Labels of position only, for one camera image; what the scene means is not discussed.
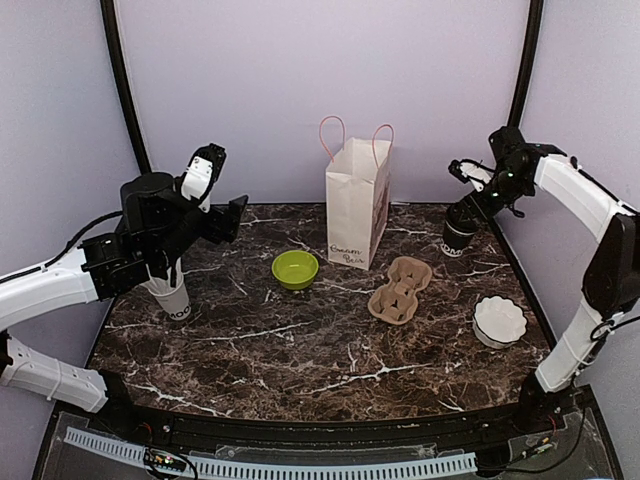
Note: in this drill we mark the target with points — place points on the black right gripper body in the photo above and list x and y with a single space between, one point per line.
487 209

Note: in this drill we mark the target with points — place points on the white paper takeout bag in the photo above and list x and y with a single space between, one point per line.
358 190

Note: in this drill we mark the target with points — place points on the white paper cup holding straws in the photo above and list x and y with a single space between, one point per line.
173 299

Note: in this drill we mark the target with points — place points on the black right frame post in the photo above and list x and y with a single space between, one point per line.
525 70

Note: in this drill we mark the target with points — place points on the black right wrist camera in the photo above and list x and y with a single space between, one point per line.
471 171

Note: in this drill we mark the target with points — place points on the lime green plastic bowl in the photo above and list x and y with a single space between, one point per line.
295 269

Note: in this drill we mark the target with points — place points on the black plastic cup lid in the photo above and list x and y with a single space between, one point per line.
461 221

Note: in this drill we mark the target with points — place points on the black frame post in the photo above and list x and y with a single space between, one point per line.
525 70
121 79

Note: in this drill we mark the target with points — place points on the brown cardboard cup carrier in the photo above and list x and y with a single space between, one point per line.
396 301

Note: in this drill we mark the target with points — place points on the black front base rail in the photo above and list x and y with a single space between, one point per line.
568 437

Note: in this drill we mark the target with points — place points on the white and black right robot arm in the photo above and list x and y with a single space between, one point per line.
610 283

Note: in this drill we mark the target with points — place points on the black paper coffee cup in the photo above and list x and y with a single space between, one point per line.
456 238

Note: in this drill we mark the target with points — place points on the black left frame post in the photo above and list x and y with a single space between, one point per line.
121 79

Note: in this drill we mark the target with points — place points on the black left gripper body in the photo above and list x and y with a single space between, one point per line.
223 226

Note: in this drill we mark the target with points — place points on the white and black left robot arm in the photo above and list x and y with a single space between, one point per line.
160 218

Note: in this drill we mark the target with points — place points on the white scalloped ceramic bowl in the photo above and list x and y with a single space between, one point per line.
498 322

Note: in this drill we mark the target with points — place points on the grey slotted cable duct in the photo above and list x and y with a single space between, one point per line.
245 463

